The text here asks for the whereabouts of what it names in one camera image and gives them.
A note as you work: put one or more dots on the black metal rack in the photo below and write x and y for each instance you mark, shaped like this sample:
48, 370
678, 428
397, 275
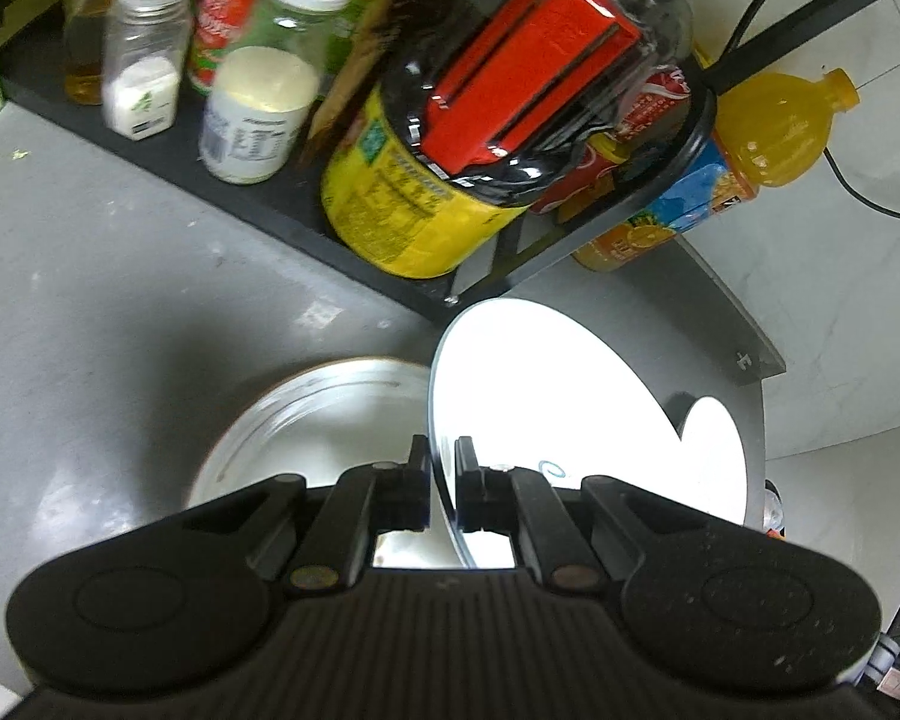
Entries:
270, 210

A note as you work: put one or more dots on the plain white plate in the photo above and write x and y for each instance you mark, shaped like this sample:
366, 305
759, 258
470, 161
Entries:
307, 442

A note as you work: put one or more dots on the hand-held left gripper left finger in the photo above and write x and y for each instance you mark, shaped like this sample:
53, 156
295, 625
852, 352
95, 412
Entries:
412, 487

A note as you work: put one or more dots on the brown sauce bottle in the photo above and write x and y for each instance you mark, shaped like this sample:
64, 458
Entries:
390, 22

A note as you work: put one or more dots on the clear spice jar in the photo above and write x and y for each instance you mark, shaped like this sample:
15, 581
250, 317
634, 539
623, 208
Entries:
146, 90

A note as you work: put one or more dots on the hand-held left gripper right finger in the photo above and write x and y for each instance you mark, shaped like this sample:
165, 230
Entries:
472, 487

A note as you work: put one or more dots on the red label green cap bottle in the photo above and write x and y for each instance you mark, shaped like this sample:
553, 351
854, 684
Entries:
221, 22

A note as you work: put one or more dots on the small white plate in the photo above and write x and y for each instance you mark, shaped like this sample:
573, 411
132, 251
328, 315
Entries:
716, 457

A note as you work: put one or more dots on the orange juice bottle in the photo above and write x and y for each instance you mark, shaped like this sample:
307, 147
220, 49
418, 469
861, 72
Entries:
765, 135

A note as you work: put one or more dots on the white cap jar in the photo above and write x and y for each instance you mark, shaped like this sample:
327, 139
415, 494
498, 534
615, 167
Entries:
255, 112

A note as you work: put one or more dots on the white plate with blue print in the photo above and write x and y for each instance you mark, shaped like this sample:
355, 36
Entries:
540, 390

